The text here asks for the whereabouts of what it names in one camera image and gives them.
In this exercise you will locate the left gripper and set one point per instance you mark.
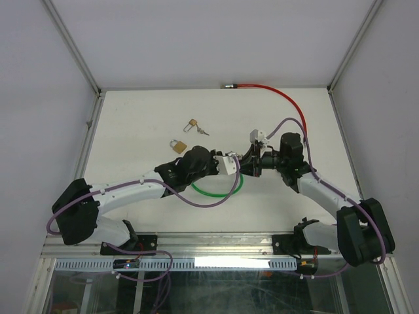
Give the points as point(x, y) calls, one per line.
point(215, 162)

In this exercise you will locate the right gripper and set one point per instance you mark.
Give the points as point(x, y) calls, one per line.
point(252, 160)

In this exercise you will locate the green cable lock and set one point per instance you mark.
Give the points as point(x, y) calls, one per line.
point(238, 186)

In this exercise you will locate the large brass padlock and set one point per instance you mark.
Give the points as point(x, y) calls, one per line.
point(178, 146)

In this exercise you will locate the small padlock silver keys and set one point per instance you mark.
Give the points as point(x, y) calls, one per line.
point(201, 131)

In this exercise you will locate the small brass padlock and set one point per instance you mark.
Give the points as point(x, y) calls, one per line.
point(190, 125)

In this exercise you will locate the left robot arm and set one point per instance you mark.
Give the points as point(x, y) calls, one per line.
point(80, 211)

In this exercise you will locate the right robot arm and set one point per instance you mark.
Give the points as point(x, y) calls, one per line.
point(361, 232)

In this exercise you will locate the red cable lock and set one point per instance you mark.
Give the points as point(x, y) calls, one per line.
point(276, 91)

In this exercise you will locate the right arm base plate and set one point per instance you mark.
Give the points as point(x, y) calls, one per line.
point(294, 245)

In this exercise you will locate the aluminium mounting rail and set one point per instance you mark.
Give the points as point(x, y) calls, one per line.
point(179, 244)

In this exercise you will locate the slotted cable duct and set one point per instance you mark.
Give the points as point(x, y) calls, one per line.
point(206, 263)

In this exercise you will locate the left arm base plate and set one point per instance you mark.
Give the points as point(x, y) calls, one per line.
point(135, 245)

